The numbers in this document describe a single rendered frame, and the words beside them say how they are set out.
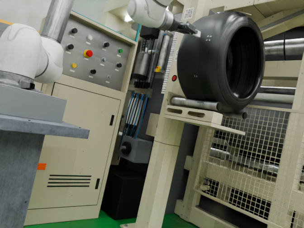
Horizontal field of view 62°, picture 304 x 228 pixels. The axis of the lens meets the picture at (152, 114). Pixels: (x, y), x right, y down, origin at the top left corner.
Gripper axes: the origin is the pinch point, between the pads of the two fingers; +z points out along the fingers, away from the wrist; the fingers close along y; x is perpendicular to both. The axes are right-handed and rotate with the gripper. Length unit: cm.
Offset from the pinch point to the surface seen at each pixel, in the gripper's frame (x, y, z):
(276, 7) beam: -31, -10, 64
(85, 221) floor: 122, 57, -19
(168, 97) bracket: 34.7, 23.3, 9.2
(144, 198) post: 103, 35, 10
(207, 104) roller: 35.7, -4.7, 11.8
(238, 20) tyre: -9.9, -11.9, 19.1
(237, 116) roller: 41, -7, 40
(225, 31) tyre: -1.7, -11.6, 9.9
